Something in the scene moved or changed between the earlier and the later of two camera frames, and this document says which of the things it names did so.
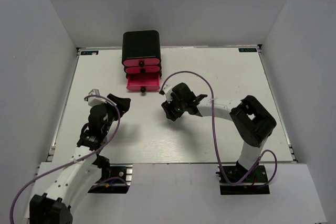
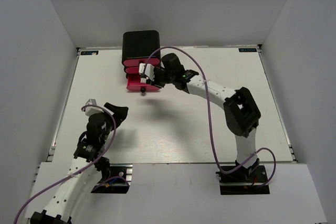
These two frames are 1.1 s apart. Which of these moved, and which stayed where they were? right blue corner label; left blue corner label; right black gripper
Moved: right black gripper
Stayed: right blue corner label; left blue corner label
